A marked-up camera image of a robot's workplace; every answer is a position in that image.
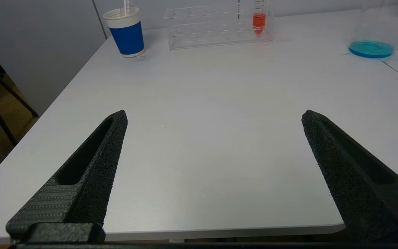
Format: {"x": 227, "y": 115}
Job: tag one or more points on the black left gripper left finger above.
{"x": 92, "y": 186}

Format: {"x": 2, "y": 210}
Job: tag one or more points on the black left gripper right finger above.
{"x": 358, "y": 180}

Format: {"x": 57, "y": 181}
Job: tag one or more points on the clear glass beaker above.
{"x": 371, "y": 48}

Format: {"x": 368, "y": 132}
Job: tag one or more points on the orange-red pigment test tube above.
{"x": 259, "y": 20}

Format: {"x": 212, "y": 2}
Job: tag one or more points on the clear acrylic test tube rack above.
{"x": 212, "y": 31}

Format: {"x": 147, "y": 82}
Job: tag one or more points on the blue white paper cup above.
{"x": 128, "y": 38}

